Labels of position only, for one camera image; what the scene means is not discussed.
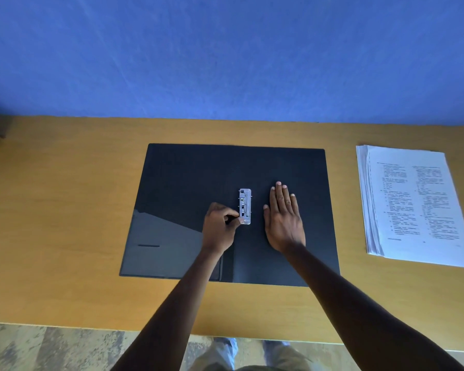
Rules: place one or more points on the person's left forearm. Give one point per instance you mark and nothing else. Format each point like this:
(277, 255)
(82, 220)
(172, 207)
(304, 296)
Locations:
(174, 312)

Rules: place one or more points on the person's right middle finger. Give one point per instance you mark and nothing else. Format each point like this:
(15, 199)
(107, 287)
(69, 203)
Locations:
(280, 197)

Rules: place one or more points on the person's right forearm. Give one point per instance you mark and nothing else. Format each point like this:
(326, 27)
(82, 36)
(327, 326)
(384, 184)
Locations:
(355, 305)

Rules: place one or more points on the grey blue trousers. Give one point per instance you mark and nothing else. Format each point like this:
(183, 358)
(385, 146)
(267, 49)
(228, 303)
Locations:
(226, 347)

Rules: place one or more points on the person's left thumb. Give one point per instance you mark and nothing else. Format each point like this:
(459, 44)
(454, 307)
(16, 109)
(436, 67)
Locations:
(234, 224)

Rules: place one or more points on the person's right little finger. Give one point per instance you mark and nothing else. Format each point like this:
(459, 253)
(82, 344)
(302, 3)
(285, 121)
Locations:
(293, 206)

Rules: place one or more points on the stack of printed paper sheets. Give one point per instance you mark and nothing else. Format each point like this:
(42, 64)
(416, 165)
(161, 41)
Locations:
(413, 204)

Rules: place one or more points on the person's left hand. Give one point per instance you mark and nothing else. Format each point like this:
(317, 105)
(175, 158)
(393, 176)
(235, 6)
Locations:
(216, 231)

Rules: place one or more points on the person's right thumb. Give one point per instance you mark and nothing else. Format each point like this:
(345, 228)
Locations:
(266, 217)

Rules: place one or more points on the black file folder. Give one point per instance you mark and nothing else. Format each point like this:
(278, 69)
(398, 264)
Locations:
(185, 181)

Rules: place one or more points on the silver metal folder clip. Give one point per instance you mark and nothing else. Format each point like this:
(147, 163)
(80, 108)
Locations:
(246, 206)

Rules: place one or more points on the person's right hand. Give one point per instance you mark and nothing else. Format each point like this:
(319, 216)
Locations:
(284, 227)

